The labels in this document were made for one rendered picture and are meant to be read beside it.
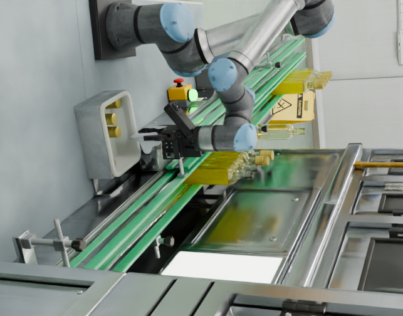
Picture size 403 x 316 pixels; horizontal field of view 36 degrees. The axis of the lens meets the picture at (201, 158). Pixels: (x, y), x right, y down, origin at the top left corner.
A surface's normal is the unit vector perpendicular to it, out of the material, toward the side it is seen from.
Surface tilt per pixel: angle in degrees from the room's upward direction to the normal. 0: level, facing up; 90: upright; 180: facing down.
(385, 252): 90
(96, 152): 90
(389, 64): 90
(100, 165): 90
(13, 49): 0
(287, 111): 75
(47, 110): 0
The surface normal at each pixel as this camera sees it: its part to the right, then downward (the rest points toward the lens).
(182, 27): 0.86, -0.04
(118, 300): -0.14, -0.93
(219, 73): -0.33, -0.51
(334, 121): -0.36, 0.36
